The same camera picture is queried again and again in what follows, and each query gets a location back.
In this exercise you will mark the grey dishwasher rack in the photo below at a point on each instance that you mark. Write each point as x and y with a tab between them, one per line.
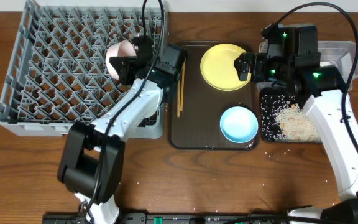
57	74

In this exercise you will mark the wooden chopstick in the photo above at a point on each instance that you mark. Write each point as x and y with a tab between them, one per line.
178	100
182	87

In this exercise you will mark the light blue bowl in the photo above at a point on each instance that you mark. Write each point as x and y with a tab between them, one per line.
239	124

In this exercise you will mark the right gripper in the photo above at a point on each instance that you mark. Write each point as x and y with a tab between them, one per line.
257	60

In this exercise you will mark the black waste tray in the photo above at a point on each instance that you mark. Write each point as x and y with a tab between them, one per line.
269	115

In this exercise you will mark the yellow plate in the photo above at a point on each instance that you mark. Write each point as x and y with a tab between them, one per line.
218	70

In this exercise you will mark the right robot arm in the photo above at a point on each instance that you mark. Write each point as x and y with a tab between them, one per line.
292	60

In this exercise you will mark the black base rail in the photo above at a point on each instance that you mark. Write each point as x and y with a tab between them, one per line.
141	218

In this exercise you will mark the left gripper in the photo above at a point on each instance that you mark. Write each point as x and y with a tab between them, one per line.
125	74

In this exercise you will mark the dark brown serving tray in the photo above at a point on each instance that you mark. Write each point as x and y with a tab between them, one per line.
198	124

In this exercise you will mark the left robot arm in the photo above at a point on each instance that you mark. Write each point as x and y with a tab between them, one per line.
93	156

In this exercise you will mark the left wooden chopstick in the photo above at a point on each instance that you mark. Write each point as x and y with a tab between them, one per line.
178	100

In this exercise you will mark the rice food waste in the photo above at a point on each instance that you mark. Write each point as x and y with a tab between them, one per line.
294	123

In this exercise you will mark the clear plastic bin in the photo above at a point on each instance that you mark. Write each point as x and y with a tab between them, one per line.
337	53

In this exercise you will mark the right wooden chopstick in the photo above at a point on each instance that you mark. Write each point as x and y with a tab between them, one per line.
182	87

